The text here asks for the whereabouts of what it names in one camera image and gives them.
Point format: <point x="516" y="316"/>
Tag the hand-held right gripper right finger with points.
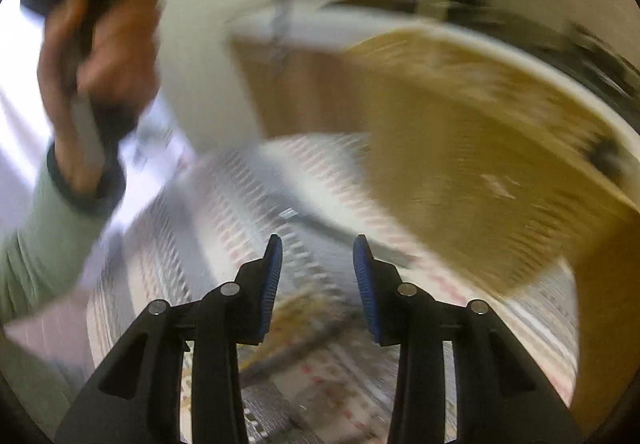
<point x="364" y="284"/>

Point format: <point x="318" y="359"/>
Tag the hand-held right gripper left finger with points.
<point x="270" y="284"/>

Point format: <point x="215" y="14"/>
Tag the tan plastic utensil basket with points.
<point x="450" y="134"/>

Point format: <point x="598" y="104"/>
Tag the person's left forearm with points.
<point x="40" y="239"/>

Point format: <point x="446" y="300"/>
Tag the person's left hand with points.
<point x="125" y="49"/>

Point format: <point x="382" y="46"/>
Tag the striped woven mat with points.
<point x="320" y="384"/>

